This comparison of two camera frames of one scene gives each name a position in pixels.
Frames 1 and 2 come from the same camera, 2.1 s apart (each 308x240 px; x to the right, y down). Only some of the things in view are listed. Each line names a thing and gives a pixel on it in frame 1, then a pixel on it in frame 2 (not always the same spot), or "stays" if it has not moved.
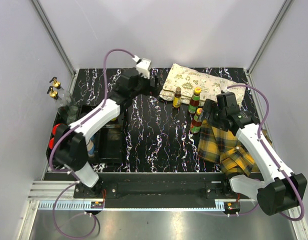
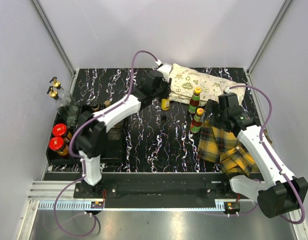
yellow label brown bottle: [177, 99] to [165, 103]
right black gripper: [211, 106] stays
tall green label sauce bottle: [194, 101] stays
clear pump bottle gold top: [62, 92] stays
